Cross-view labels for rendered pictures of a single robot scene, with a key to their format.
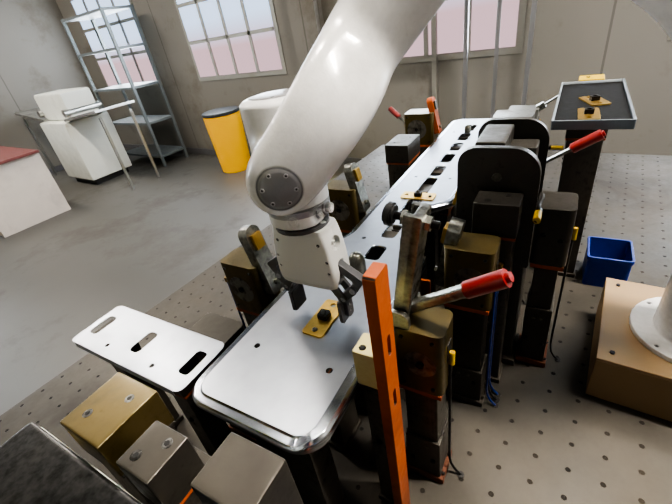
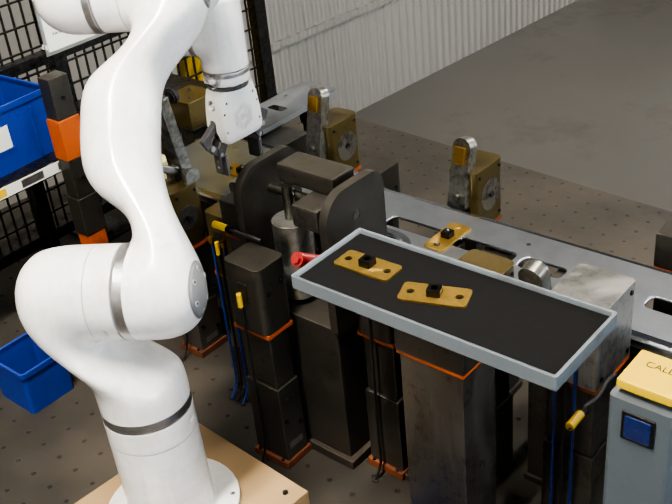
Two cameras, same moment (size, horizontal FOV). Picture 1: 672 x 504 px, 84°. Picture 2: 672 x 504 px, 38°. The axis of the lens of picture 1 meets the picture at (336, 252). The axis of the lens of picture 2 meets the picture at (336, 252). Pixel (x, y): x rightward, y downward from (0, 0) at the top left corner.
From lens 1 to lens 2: 1.86 m
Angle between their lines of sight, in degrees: 80
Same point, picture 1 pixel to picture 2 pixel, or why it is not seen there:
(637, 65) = not seen: outside the picture
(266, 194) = not seen: hidden behind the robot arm
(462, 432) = (217, 369)
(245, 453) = (56, 75)
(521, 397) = (229, 419)
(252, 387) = (196, 150)
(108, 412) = (183, 94)
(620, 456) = not seen: hidden behind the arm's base
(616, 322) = (228, 458)
